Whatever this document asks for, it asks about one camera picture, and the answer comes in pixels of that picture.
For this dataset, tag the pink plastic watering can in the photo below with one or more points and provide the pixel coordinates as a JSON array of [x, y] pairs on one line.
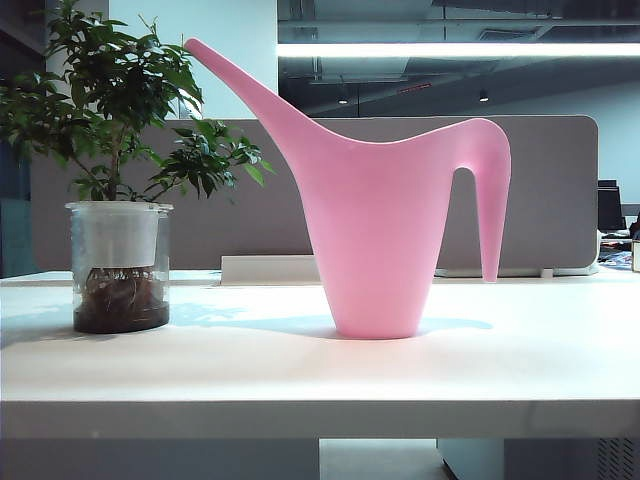
[[375, 225]]

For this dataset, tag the clear glass plant jar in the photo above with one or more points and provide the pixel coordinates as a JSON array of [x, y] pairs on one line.
[[75, 260]]

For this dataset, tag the red ceiling sign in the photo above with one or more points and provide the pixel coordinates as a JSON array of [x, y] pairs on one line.
[[414, 89]]

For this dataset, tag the grey desk partition screen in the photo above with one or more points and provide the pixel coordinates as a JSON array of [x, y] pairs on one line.
[[250, 225]]

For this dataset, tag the black computer monitor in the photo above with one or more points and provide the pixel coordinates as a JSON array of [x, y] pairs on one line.
[[610, 210]]

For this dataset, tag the grey under-desk cabinet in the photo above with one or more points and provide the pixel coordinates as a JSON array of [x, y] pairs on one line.
[[550, 460]]

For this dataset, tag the small beige box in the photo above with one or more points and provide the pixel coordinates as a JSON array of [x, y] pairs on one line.
[[636, 255]]

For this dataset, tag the green leafy plant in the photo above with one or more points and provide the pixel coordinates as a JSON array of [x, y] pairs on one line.
[[115, 75]]

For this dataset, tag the long ceiling light strip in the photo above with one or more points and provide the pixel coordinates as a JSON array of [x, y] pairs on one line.
[[450, 50]]

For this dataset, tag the white inner plant pot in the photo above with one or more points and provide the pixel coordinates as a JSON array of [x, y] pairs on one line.
[[120, 235]]

